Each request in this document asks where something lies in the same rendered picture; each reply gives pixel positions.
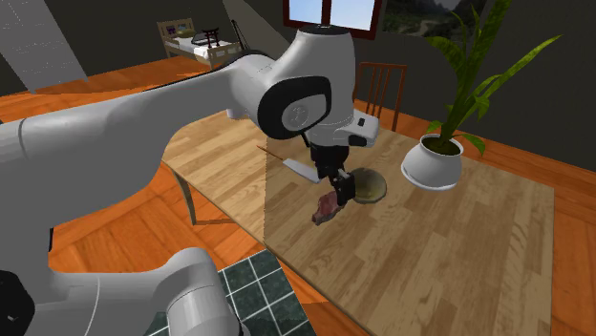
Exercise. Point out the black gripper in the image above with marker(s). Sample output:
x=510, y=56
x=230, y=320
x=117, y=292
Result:
x=328, y=158

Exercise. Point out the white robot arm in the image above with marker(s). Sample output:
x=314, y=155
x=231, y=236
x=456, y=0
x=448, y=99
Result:
x=116, y=135

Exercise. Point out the olive green bowl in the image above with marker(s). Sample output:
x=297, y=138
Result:
x=371, y=187

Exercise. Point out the raw red meat piece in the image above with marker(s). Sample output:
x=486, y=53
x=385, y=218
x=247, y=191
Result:
x=327, y=208

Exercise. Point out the green plant in white pot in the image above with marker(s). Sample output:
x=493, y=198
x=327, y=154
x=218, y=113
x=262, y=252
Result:
x=430, y=165

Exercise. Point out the wooden table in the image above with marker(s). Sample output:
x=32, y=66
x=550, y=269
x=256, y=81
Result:
x=419, y=260

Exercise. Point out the brown wooden chair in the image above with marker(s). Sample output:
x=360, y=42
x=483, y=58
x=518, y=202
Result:
x=381, y=88

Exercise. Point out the green tiled robot stand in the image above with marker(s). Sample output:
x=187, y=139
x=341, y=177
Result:
x=265, y=298

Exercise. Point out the red framed window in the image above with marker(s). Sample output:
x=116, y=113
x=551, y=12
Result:
x=331, y=14

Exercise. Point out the light wooden bed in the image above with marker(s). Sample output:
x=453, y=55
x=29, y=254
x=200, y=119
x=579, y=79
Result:
x=200, y=46

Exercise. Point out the landscape wall picture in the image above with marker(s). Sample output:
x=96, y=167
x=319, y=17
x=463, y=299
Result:
x=419, y=16

